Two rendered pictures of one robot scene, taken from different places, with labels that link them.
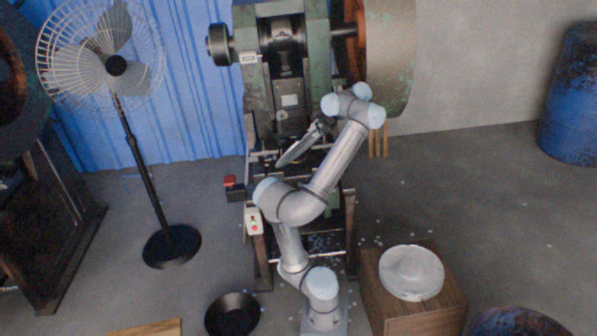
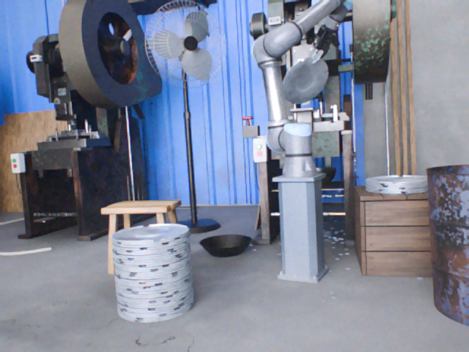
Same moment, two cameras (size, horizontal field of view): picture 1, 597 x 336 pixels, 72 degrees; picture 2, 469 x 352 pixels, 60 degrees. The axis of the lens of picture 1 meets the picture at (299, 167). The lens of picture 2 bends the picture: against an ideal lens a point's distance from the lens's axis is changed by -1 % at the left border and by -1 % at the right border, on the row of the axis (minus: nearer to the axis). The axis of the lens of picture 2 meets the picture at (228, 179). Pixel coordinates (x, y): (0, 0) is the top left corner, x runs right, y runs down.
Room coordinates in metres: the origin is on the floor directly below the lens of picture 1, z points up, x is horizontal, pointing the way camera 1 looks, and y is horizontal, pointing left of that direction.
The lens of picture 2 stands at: (-0.80, -0.30, 0.61)
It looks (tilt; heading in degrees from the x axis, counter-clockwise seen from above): 5 degrees down; 18
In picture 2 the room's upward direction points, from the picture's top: 3 degrees counter-clockwise
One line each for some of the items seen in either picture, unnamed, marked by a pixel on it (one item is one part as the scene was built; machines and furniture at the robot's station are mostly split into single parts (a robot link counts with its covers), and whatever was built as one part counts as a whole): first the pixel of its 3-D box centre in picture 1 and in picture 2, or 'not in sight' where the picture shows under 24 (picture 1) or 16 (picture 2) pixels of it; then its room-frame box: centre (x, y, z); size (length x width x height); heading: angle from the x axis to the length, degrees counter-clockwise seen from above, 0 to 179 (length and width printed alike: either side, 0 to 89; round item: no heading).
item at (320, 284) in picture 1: (321, 287); (297, 138); (1.01, -0.04, 0.62); 0.13 x 0.12 x 0.14; 41
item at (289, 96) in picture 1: (289, 100); (304, 68); (1.77, 0.01, 1.04); 0.17 x 0.15 x 0.30; 1
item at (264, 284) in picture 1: (253, 181); (272, 163); (1.95, 0.28, 0.45); 0.92 x 0.12 x 0.90; 1
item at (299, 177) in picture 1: (298, 171); (304, 120); (1.64, 0.01, 0.72); 0.25 x 0.14 x 0.14; 1
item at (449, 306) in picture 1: (408, 298); (399, 226); (1.23, -0.46, 0.18); 0.40 x 0.38 x 0.35; 5
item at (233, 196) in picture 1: (238, 201); (251, 140); (1.58, 0.32, 0.62); 0.10 x 0.06 x 0.20; 91
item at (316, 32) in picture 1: (291, 120); (309, 105); (1.96, 0.02, 0.83); 0.79 x 0.43 x 1.34; 1
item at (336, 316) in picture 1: (324, 307); (299, 164); (1.00, -0.04, 0.50); 0.15 x 0.15 x 0.10
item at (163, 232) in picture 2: not in sight; (151, 232); (0.55, 0.47, 0.29); 0.29 x 0.29 x 0.01
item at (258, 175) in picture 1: (296, 158); (308, 127); (1.81, 0.01, 0.67); 0.45 x 0.30 x 0.06; 91
